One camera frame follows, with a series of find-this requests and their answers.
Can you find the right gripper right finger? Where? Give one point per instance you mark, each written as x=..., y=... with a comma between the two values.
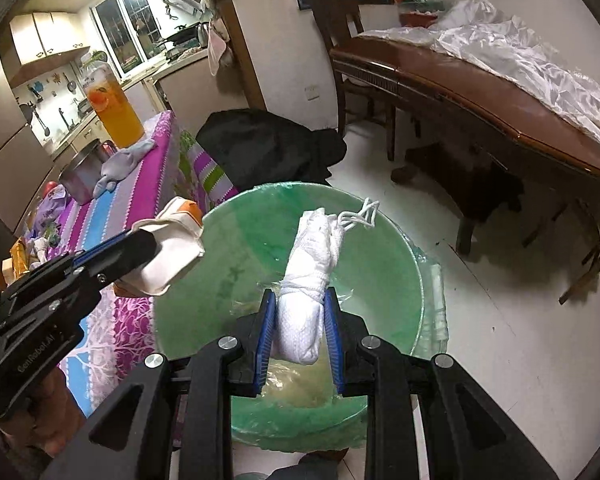
x=467, y=435

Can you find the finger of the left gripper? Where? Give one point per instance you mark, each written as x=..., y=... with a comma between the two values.
x=103, y=275
x=120, y=247

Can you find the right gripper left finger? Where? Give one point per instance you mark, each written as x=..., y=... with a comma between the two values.
x=130, y=435

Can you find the white cloth bundle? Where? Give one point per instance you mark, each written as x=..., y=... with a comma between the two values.
x=313, y=256

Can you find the gold orange foil package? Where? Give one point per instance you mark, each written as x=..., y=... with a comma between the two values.
x=20, y=258

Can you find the kitchen window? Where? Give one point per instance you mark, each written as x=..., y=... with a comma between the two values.
x=130, y=31

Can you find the person's left hand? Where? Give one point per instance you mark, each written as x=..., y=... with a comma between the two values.
x=51, y=420

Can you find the purple snack bag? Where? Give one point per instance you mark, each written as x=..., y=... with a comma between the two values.
x=52, y=206

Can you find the purple striped floral tablecloth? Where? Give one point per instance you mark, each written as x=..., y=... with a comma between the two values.
x=120, y=331

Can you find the steel pot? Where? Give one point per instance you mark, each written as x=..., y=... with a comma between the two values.
x=82, y=173

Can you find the red apple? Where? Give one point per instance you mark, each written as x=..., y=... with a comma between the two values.
x=49, y=187

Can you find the grey cloth glove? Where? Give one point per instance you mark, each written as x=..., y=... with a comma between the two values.
x=120, y=165

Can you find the red box behind pot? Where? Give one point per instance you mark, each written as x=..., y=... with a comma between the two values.
x=109, y=147

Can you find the silver refrigerator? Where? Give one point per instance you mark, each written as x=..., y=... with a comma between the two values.
x=24, y=164

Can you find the orange juice bottle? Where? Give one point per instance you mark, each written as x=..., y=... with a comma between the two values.
x=109, y=102

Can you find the black garment on chair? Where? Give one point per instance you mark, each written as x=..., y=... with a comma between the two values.
x=255, y=147

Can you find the pink hanging towel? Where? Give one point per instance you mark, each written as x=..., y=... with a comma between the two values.
x=220, y=54

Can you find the dark wooden dining table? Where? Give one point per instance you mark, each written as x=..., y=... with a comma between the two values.
x=490, y=135

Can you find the wooden chair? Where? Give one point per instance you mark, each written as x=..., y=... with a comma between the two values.
x=340, y=26

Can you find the white plastic sheet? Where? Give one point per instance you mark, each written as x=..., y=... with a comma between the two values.
x=476, y=32

